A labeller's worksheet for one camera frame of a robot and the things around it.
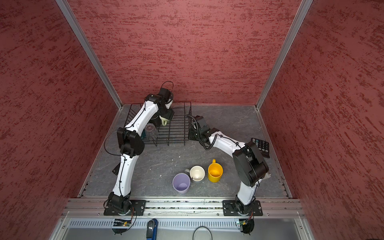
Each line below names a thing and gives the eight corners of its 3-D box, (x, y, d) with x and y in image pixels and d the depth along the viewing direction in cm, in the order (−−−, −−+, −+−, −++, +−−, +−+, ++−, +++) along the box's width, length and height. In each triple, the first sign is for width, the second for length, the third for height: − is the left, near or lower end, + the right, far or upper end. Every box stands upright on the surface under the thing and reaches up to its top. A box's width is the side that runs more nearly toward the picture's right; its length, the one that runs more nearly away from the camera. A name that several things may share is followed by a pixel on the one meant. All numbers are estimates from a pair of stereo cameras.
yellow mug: (207, 182, 85) (209, 177, 77) (206, 165, 91) (208, 158, 83) (220, 182, 85) (223, 177, 77) (219, 165, 91) (221, 158, 83)
